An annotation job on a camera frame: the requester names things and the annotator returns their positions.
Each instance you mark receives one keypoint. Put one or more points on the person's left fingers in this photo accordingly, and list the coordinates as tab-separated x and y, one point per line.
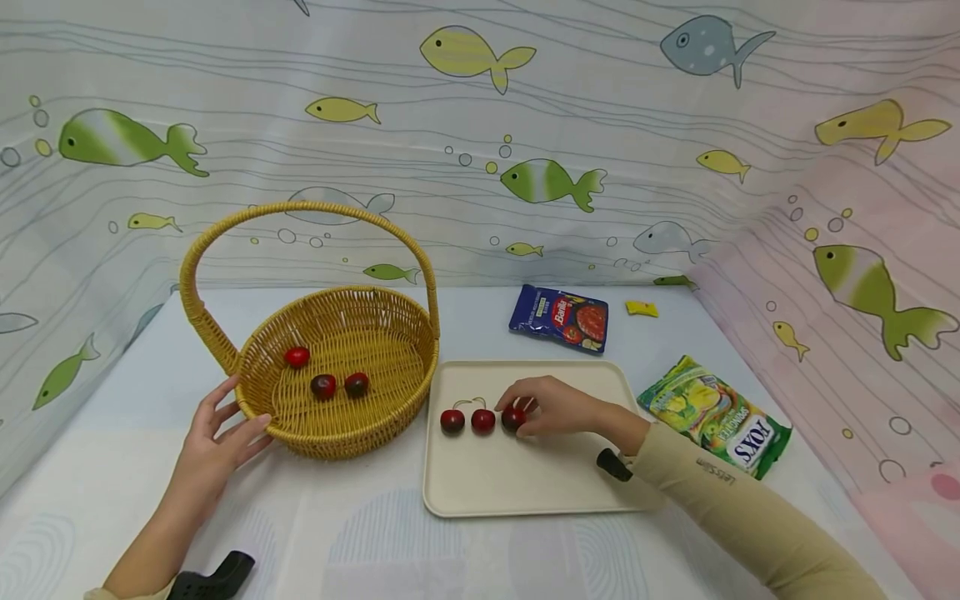
247	433

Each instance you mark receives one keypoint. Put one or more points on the green candy bag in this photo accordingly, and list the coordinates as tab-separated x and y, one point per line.
712	415

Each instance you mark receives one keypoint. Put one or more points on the blue sauce packet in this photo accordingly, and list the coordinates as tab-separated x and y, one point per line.
559	318

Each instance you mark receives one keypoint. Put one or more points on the person's right index finger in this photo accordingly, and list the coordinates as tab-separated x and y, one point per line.
521	390

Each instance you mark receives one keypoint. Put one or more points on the person's left hand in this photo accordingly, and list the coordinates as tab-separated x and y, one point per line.
206	454

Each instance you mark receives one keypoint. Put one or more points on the bright red cherry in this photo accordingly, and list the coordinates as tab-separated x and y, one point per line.
297	357

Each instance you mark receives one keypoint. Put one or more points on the small yellow packet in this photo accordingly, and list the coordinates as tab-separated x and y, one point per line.
642	309

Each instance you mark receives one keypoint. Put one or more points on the person's right thumb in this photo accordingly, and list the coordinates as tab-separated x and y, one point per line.
536	427

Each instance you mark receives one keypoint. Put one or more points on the person's right forearm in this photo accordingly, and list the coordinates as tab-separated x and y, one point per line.
750	521

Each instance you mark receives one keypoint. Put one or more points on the person's left thumb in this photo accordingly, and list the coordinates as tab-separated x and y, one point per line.
221	393

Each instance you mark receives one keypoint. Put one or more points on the person's left forearm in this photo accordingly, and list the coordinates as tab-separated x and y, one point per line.
146	554

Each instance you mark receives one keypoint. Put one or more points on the cream rectangular tray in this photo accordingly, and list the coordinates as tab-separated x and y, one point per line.
510	475

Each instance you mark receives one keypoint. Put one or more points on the person's right hand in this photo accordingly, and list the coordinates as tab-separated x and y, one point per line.
570	410

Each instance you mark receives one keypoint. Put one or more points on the black wrist band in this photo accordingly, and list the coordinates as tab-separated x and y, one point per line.
613	465
214	577

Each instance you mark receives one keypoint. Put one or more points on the dark red cherry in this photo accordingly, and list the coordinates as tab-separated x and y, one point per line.
511	418
483	421
323	386
356	384
452	421

